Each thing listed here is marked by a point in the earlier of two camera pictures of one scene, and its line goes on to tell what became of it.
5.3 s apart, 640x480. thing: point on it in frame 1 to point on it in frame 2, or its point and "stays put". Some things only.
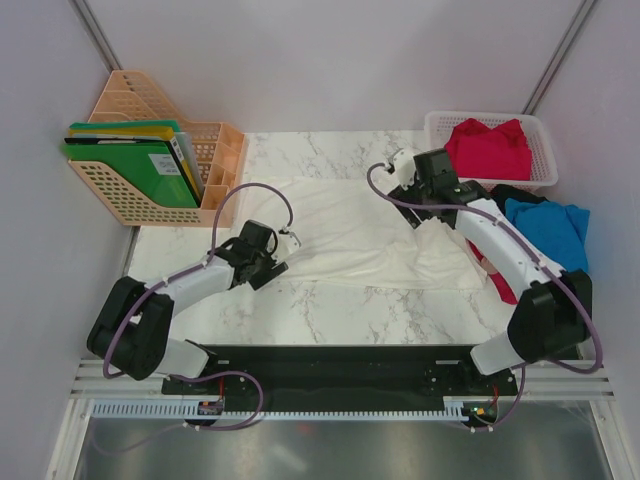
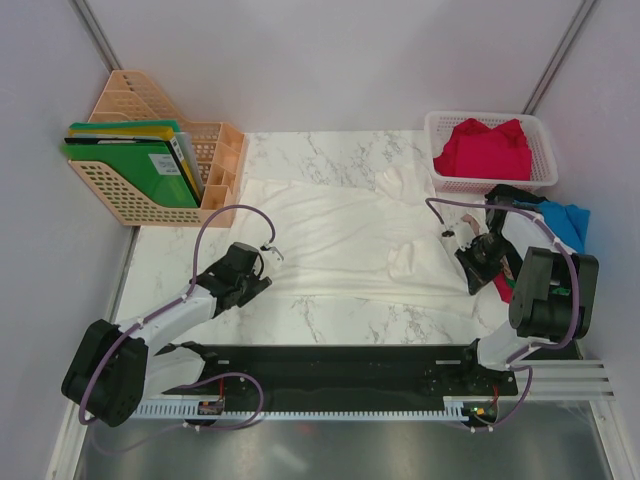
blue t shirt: x=557 y=230 stays put
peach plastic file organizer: x=140 y=195 stays put
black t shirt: x=499 y=193 stays put
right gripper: x=410 y=215 to x=476 y=275
